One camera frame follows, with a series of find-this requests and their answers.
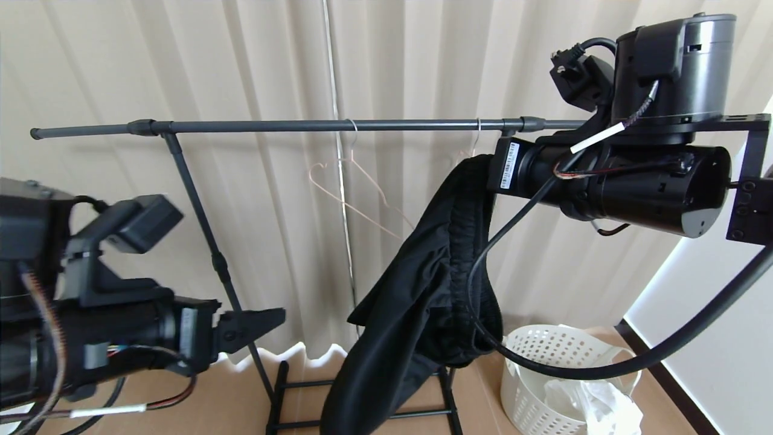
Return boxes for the black cable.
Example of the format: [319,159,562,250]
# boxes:
[467,142,773,381]
[57,376,129,435]

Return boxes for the white garment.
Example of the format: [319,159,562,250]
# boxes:
[544,325,644,435]

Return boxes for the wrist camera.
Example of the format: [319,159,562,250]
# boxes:
[62,195,184,308]
[548,37,618,112]

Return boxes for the beige curtain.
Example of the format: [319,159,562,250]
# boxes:
[0,0,773,363]

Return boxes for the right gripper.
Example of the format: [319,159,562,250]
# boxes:
[488,136,733,238]

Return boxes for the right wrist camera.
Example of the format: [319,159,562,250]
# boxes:
[548,37,618,112]

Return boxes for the pink clothes hanger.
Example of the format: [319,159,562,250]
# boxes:
[456,118,484,164]
[309,119,417,240]

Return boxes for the black shorts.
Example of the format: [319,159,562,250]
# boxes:
[319,154,505,435]

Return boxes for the black clothes rack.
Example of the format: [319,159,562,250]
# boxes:
[30,117,589,435]

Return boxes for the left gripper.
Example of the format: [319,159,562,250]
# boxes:
[0,296,222,407]

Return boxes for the white laundry basket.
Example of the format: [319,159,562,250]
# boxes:
[500,324,642,435]

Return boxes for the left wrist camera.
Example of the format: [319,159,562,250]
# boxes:
[62,195,184,308]

